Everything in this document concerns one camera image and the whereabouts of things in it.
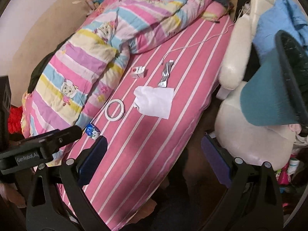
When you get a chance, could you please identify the white tape ring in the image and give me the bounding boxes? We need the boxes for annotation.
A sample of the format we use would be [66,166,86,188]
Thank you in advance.
[104,99,126,122]

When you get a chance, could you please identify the white leather office chair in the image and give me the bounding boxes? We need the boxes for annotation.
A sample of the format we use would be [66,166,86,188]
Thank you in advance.
[215,0,307,170]

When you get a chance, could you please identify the white paper tissue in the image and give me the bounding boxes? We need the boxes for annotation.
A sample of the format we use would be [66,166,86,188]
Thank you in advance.
[133,86,174,119]

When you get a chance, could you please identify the blue candy wrapper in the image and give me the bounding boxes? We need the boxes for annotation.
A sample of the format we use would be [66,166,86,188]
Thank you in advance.
[85,123,100,140]

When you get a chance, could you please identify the dark green garment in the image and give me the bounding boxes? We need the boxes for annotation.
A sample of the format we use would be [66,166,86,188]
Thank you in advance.
[27,34,72,93]

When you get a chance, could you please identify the colourful striped cartoon quilt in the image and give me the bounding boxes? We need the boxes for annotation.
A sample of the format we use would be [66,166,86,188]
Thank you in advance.
[21,0,212,138]

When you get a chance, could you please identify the white charging cable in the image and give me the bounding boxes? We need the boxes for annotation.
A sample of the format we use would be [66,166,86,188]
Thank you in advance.
[161,7,251,64]

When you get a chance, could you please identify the red plush toy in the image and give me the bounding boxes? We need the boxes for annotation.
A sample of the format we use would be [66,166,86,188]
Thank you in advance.
[8,105,23,134]

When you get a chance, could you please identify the pink yellow pillow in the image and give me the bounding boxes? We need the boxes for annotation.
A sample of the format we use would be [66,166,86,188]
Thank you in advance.
[201,1,229,23]

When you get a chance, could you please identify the pink striped bed mattress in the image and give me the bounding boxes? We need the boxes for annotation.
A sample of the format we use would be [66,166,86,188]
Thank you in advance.
[83,16,233,230]

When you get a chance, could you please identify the person left hand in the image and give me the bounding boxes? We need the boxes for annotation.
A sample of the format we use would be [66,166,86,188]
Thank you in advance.
[0,182,26,209]

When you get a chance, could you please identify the small pink white carton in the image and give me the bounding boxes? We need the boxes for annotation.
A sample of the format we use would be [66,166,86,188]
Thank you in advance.
[130,66,146,79]

